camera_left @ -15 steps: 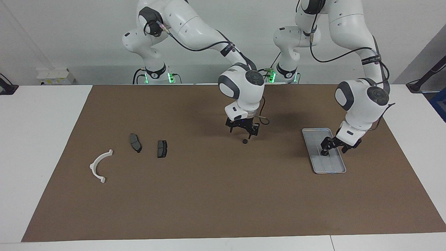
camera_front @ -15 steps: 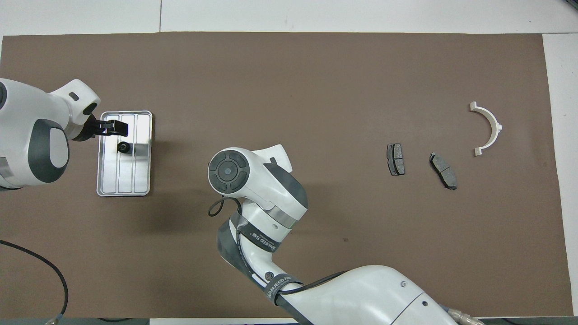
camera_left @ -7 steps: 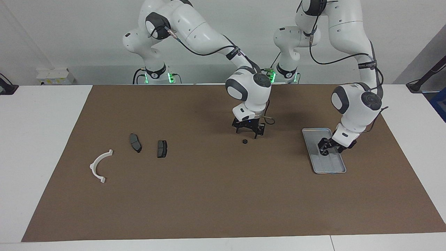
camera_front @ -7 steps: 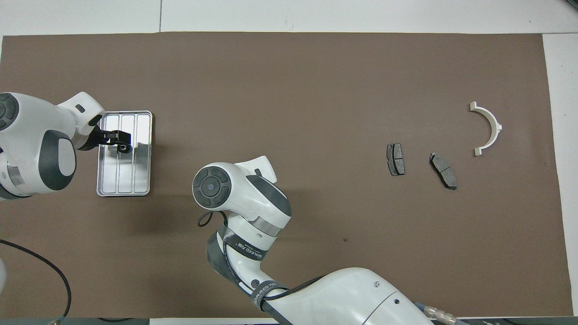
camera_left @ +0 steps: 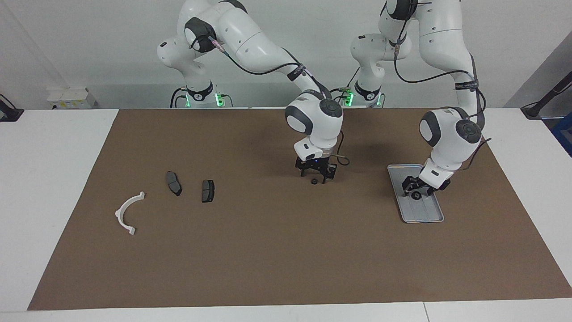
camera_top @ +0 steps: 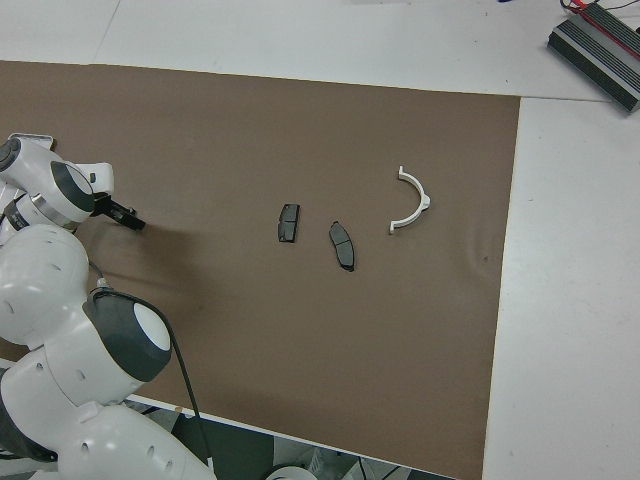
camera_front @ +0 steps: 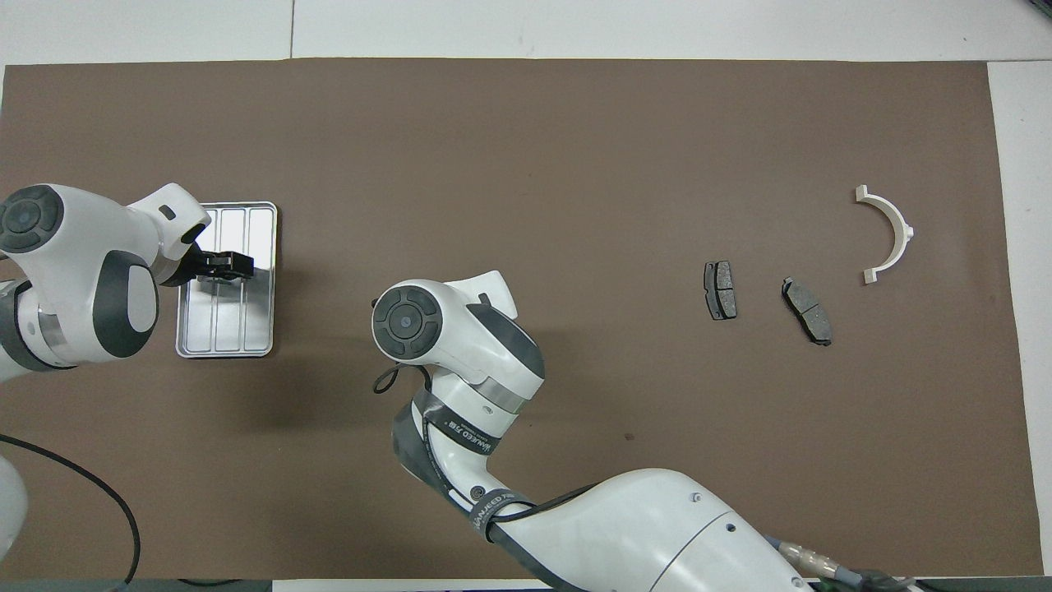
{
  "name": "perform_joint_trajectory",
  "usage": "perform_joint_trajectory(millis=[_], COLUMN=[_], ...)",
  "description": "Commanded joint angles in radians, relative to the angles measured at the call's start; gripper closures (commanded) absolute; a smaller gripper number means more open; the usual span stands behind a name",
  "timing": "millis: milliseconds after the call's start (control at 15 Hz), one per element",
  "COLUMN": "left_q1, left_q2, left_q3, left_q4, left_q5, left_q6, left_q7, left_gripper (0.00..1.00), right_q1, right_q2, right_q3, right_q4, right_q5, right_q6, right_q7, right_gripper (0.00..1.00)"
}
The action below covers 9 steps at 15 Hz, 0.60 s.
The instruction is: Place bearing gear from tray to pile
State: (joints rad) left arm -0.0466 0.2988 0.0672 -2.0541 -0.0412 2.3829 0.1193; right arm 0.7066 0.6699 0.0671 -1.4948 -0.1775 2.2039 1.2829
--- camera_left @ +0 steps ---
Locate rounded dark brake pad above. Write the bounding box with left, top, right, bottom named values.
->
left=166, top=171, right=182, bottom=196

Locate silver metal tray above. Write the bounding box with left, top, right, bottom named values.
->
left=387, top=164, right=445, bottom=223

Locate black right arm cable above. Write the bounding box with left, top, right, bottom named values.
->
left=192, top=36, right=350, bottom=166

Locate brown table mat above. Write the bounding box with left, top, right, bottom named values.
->
left=28, top=107, right=572, bottom=310

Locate blue crate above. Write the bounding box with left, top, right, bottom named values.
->
left=551, top=112, right=572, bottom=157

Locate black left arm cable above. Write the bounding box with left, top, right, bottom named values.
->
left=393, top=18, right=492, bottom=170

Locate black table clamp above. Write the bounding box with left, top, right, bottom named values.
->
left=0, top=94, right=24, bottom=122

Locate white curved plastic bracket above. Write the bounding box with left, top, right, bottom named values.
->
left=115, top=191, right=146, bottom=236

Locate white power strip box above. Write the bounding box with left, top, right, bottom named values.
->
left=47, top=87, right=98, bottom=110

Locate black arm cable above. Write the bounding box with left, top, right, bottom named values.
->
left=192, top=36, right=350, bottom=166
left=393, top=18, right=492, bottom=170

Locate black left base cable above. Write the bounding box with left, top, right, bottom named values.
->
left=331, top=67, right=362, bottom=106

